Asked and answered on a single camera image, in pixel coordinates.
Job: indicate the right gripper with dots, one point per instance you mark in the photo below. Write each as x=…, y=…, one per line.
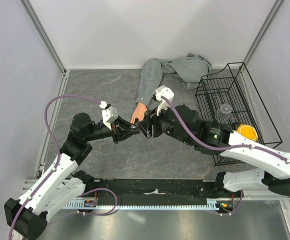
x=154, y=119

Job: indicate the clear plastic jar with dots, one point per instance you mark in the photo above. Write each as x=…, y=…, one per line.
x=222, y=114

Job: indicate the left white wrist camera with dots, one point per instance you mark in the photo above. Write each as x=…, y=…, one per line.
x=109, y=114

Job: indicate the yellow lidded container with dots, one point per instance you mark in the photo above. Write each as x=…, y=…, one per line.
x=246, y=130

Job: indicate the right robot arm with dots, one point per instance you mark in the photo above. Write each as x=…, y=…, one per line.
x=272, y=167

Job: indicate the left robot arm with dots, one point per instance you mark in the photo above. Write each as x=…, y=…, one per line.
x=30, y=213

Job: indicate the grey shirt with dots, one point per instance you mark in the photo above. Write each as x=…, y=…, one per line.
x=190, y=69

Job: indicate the grey slotted cable duct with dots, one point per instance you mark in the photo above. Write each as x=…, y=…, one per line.
x=81, y=204

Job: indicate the mannequin hand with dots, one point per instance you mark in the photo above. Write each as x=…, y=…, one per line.
x=139, y=113

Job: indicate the black wire rack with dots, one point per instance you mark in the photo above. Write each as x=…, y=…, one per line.
x=234, y=85

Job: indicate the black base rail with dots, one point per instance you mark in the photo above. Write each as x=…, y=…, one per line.
x=159, y=192

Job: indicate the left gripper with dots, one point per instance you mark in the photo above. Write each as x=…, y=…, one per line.
x=121, y=134

